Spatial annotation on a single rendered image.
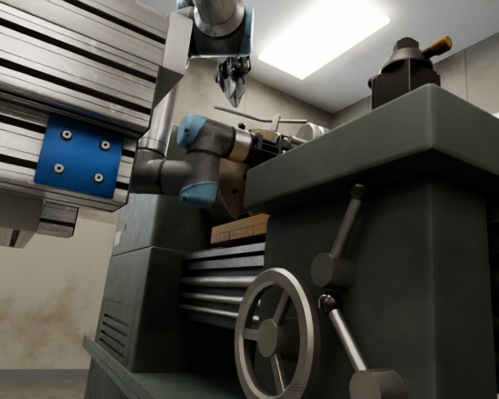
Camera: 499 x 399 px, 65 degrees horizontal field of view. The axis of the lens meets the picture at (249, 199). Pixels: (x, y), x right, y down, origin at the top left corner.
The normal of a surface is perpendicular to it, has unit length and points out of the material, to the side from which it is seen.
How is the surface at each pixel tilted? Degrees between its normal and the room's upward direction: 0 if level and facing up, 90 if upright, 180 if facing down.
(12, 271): 90
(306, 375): 104
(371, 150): 90
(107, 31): 90
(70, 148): 90
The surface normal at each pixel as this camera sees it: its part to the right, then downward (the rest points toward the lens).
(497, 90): -0.84, -0.22
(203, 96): 0.53, -0.17
